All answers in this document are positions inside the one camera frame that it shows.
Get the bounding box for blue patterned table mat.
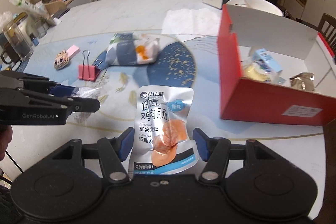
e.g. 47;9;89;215
17;33;323;139

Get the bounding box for chicken sausage packet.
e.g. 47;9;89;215
129;85;198;176

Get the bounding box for yellow snack in box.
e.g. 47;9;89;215
243;63;273;83

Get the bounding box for pink binder clip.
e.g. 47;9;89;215
78;50;102;82

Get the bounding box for drinking glass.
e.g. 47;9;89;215
35;19;49;39

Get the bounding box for red cardboard box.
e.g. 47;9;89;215
217;5;335;126

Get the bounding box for white blue snack packet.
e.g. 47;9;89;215
105;33;160;66

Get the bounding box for brown foil packet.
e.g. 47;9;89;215
289;72;315;92

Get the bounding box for wooden box on table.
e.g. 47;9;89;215
45;0;67;15

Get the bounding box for plush monster face toy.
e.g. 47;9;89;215
54;50;70;71

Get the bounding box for white plate stack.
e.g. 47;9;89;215
226;0;247;7

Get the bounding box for blue milk carton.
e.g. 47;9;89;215
252;48;283;73

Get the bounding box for pink sticky note pad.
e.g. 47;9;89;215
66;45;80;59

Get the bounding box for small blue bottle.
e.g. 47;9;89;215
30;34;39;47

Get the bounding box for white ceramic bowl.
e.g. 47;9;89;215
244;0;284;16

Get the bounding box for clear plastic packet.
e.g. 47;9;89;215
71;87;101;124

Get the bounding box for glass jar dark contents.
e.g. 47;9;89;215
3;21;33;61

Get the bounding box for person's left hand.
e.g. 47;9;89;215
0;125;13;161

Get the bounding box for white kettle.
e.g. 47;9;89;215
14;12;39;39

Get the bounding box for wooden chair at right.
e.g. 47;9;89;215
295;13;336;57

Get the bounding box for white paper sheet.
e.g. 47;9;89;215
162;8;221;36

